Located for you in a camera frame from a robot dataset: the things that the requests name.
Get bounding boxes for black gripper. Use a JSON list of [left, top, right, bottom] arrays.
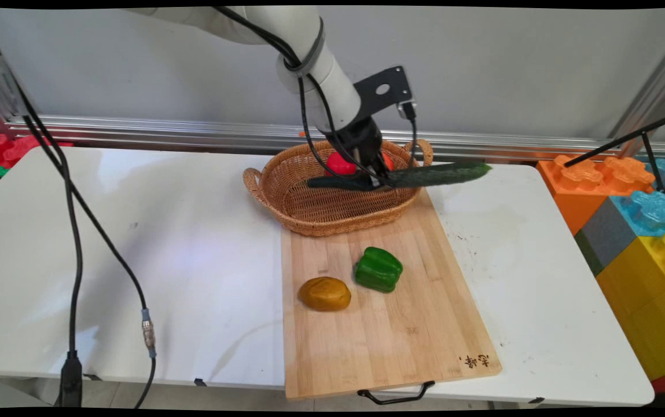
[[332, 116, 394, 191]]

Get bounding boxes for grey cable strap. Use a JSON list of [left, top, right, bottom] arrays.
[[283, 17, 326, 79]]

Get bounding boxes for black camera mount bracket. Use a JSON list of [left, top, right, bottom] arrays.
[[354, 65, 414, 112]]

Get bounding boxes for thick black hanging cable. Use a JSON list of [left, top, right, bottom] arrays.
[[0, 7, 84, 408]]

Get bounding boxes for woven wicker basket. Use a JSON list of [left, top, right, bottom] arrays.
[[243, 138, 434, 237]]

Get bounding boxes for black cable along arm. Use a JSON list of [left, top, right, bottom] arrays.
[[214, 7, 380, 181]]

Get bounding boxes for aluminium frame rail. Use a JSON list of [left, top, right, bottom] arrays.
[[0, 115, 665, 162]]

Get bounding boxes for black cable with metal connector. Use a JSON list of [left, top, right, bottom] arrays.
[[21, 115, 157, 409]]

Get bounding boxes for black camera USB cable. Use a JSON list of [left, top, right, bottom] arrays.
[[399, 101, 421, 170]]

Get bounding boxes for wooden cutting board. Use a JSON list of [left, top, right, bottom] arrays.
[[280, 188, 502, 405]]

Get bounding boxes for orange toy building block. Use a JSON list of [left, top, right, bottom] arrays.
[[537, 154, 656, 236]]

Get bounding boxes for black tripod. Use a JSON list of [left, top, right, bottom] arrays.
[[564, 109, 665, 201]]

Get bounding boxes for grey toy building block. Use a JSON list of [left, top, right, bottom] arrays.
[[574, 197, 641, 277]]

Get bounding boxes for red toy pepper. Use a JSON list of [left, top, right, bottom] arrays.
[[325, 151, 358, 177]]

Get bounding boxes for yellow toy building block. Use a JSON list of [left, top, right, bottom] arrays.
[[596, 232, 665, 404]]

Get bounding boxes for red toy building block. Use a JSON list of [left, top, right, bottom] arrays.
[[0, 133, 74, 173]]

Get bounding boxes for dark green cucumber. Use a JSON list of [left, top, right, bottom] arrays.
[[307, 161, 493, 192]]

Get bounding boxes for green bell pepper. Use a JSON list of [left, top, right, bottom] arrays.
[[355, 247, 403, 293]]

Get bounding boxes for brown bread roll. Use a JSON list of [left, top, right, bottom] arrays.
[[299, 276, 352, 312]]

